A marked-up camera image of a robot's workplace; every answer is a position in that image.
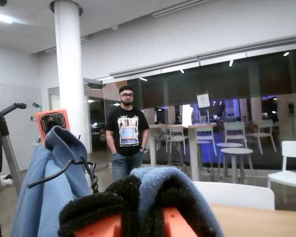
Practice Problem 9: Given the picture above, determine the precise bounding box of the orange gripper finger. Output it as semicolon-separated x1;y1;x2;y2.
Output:
148;176;217;237
58;175;144;237

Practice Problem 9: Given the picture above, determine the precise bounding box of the blue printed T-shirt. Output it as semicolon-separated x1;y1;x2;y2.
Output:
11;125;225;237

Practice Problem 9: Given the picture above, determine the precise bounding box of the man in black T-shirt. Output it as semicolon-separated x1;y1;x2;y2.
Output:
105;85;150;182

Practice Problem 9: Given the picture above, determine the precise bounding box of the white flat-back chair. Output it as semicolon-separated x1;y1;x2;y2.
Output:
192;181;276;210

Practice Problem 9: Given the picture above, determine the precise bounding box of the blue-lit bar stool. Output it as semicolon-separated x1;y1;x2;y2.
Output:
196;140;218;173

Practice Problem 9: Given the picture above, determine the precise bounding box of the grey round stool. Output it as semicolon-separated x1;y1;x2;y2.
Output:
221;147;256;185
216;142;244;173

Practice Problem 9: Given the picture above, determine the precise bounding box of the tall wooden-top table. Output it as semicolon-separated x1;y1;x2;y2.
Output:
148;122;218;182

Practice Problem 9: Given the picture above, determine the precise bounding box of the white cloth heap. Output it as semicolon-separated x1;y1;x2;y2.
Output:
0;173;14;188

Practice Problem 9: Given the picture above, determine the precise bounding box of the white standing paper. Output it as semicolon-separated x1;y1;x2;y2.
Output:
182;104;194;128

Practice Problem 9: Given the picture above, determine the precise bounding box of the grey slatted chair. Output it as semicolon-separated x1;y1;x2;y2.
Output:
223;121;249;149
246;119;277;155

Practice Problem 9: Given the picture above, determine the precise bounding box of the white paper sign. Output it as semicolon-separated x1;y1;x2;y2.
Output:
196;92;211;109

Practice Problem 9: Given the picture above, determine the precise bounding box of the white slatted chair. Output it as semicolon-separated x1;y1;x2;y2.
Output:
267;140;296;205

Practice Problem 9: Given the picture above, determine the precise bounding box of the white round pillar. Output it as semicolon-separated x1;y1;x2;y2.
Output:
50;0;89;154

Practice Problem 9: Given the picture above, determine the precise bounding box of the linear ceiling lamp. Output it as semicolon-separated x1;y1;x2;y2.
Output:
151;0;213;18

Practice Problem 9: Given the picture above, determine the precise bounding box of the bright ceiling light panel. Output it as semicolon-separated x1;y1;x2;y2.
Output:
0;9;13;25

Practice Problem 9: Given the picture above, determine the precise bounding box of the black twist wire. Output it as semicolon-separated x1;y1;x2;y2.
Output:
27;155;99;195

